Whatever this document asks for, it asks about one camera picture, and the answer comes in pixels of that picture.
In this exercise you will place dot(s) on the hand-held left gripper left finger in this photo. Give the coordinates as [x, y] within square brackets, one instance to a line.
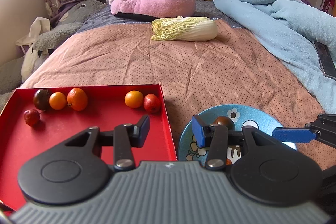
[141, 132]

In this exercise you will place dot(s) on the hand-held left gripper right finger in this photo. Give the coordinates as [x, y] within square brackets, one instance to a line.
[199, 132]

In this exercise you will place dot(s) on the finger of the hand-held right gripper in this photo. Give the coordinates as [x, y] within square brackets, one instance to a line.
[294, 134]

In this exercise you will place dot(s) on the dark purple tomato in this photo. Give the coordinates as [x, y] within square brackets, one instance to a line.
[225, 120]
[41, 99]

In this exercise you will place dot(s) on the red cherry tomato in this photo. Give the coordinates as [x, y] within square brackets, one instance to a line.
[152, 103]
[31, 117]

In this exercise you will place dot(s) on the small round orange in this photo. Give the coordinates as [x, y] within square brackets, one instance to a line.
[134, 99]
[228, 161]
[57, 101]

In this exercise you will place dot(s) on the blue flower-print plate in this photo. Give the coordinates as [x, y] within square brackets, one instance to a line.
[260, 113]

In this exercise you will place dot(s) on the red shallow tray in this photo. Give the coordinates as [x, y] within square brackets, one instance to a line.
[78, 129]

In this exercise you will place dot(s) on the bumpy tangerine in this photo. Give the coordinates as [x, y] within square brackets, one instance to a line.
[77, 98]

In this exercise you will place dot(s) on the pink dotted bedspread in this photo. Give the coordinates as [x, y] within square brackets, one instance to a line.
[183, 69]

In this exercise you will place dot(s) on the black smartphone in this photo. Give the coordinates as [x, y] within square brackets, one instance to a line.
[325, 58]

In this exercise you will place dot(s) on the napa cabbage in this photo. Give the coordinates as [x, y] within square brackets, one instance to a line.
[189, 28]

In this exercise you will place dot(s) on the light blue fleece blanket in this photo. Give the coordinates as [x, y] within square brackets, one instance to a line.
[262, 16]

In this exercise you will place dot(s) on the grey-blue bed sheet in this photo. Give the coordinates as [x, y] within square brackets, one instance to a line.
[204, 7]

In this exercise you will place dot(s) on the grey shark plush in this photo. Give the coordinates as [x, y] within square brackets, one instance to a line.
[60, 32]

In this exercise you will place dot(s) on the white tote bag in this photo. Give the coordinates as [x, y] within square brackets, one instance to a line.
[39, 27]

